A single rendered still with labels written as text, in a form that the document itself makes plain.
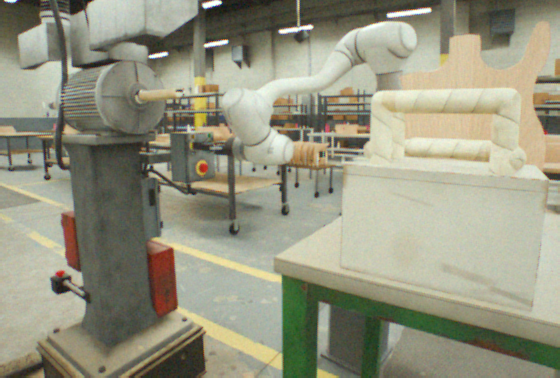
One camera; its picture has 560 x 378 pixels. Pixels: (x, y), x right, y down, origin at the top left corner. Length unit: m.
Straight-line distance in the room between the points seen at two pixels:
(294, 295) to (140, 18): 0.75
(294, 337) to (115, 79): 0.92
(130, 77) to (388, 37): 0.87
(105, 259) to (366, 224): 1.09
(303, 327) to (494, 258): 0.34
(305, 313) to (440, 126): 0.52
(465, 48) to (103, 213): 1.26
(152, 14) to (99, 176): 0.64
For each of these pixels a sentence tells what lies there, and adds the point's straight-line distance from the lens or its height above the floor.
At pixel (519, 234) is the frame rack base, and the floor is 1.03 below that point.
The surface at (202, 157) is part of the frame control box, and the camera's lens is 1.38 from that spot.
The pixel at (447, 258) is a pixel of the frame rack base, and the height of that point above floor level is 0.98.
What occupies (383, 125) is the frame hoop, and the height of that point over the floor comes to 1.16.
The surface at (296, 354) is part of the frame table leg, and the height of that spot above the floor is 0.74.
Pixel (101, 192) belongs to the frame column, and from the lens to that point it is 1.33.
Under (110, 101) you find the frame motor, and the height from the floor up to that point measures 1.23.
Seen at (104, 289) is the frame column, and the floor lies 0.54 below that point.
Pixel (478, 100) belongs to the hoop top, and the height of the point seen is 1.20.
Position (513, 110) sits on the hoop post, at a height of 1.18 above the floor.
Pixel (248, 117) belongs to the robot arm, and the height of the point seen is 1.18.
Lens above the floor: 1.17
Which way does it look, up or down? 7 degrees down
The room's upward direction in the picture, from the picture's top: straight up
